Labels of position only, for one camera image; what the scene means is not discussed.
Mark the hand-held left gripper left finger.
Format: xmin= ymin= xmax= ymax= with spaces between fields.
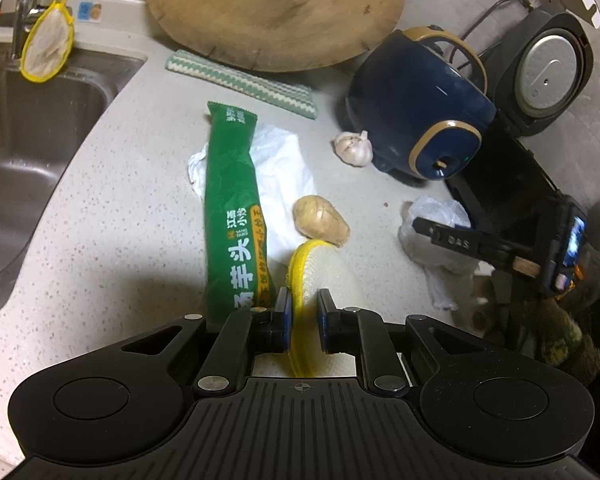
xmin=121 ymin=287 xmax=295 ymax=396

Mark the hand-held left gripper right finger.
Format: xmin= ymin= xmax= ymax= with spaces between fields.
xmin=317 ymin=288 xmax=486 ymax=396

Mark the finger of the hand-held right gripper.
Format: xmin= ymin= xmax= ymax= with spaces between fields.
xmin=412 ymin=216 xmax=541 ymax=279

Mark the clear plastic bag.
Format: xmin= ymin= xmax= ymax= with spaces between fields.
xmin=399 ymin=195 xmax=496 ymax=311

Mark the yellow rimmed mesh scrubber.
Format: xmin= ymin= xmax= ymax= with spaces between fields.
xmin=286 ymin=240 xmax=363 ymax=378
xmin=20 ymin=0 xmax=76 ymax=82

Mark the ginger root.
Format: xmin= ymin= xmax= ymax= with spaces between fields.
xmin=293 ymin=195 xmax=352 ymax=247

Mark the green snack packet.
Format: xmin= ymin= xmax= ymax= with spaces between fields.
xmin=202 ymin=101 xmax=273 ymax=326

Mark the garlic bulb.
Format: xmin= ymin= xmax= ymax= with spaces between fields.
xmin=334 ymin=130 xmax=375 ymax=167

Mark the navy blue kitchen appliance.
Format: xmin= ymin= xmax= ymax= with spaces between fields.
xmin=345 ymin=25 xmax=497 ymax=182

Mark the white plastic bag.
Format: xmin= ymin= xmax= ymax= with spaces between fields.
xmin=187 ymin=122 xmax=318 ymax=266

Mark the black rice cooker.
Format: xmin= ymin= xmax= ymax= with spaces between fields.
xmin=445 ymin=6 xmax=595 ymax=233

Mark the green striped dishcloth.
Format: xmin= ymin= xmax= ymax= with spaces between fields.
xmin=166 ymin=50 xmax=318 ymax=120

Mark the round wooden cutting board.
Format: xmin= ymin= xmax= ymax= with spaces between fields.
xmin=144 ymin=0 xmax=406 ymax=73

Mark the stainless steel sink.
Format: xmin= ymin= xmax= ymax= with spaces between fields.
xmin=0 ymin=42 xmax=148 ymax=316

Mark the chrome faucet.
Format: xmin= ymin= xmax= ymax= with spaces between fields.
xmin=11 ymin=0 xmax=43 ymax=61

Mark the black power cable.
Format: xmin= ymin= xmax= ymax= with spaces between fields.
xmin=460 ymin=0 xmax=536 ymax=43

